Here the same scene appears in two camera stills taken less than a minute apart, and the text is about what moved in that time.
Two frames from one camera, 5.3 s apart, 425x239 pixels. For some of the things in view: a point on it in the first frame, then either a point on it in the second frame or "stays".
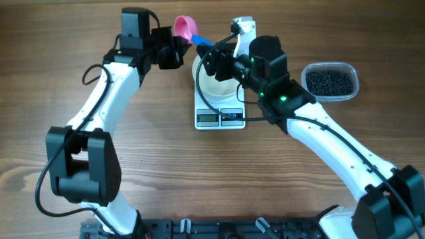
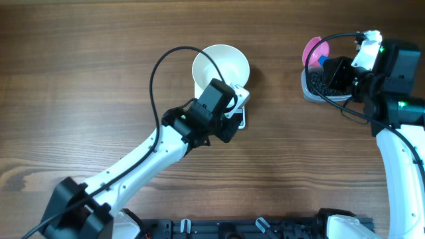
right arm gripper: [221, 60] -> [334, 75]
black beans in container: [329, 82] stays
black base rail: [212, 228] stays
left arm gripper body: [163, 48] -> [224, 129]
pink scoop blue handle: [186, 26] -> [319, 54]
